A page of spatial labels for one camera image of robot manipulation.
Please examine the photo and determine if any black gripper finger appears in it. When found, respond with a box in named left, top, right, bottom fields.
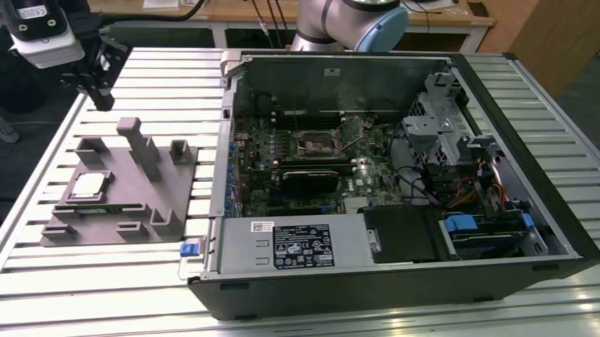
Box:
left=89, top=75, right=116, bottom=112

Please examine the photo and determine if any small silver heatsink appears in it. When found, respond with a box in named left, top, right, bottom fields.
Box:
left=344, top=196, right=372, bottom=211

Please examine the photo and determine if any coloured wire bundle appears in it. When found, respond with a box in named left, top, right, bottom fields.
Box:
left=450, top=157, right=511, bottom=211

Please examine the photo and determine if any green RAM stick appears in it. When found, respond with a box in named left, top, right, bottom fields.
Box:
left=74, top=205, right=126, bottom=214

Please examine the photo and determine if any metal drive cage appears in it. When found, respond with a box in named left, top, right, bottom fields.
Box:
left=402, top=72, right=474, bottom=166

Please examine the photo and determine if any black graphics card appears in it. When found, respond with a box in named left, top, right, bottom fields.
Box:
left=276, top=168, right=341, bottom=194

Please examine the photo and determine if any green motherboard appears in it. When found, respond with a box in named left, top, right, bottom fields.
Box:
left=229, top=115, right=410, bottom=217

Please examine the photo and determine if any black open PC case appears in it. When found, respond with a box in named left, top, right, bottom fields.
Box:
left=188, top=48, right=600, bottom=321

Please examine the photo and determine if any wooden desk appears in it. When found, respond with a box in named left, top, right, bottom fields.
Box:
left=87, top=0, right=498, bottom=53

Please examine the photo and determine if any hard disk in blue carrier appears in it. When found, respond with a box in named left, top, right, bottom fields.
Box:
left=440, top=212, right=530, bottom=259

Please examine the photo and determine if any CPU socket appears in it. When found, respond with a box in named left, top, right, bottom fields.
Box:
left=291, top=129, right=351, bottom=161

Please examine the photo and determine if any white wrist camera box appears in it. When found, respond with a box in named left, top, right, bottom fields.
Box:
left=9, top=0, right=90, bottom=70

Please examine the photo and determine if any black RAM slot bank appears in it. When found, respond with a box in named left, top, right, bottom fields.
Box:
left=277, top=157, right=357, bottom=170
left=272, top=108, right=344, bottom=130

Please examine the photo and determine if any grey parts rack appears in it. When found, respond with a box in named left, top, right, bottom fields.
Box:
left=39, top=117, right=201, bottom=246

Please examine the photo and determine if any grey power supply unit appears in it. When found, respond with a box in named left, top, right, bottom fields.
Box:
left=201, top=213, right=376, bottom=278

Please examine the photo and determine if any black plastic shroud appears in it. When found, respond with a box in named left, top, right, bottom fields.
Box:
left=364, top=205, right=446, bottom=264

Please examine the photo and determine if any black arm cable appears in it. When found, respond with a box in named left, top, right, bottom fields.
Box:
left=93, top=0, right=210, bottom=25

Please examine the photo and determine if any grey chair foot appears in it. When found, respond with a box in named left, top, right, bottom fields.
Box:
left=0, top=112, right=21, bottom=143

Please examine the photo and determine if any silver CPU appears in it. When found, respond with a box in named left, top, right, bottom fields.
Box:
left=69, top=173, right=112, bottom=197

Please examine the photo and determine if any wooden cabinet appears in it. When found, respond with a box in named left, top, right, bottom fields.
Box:
left=479, top=0, right=600, bottom=99

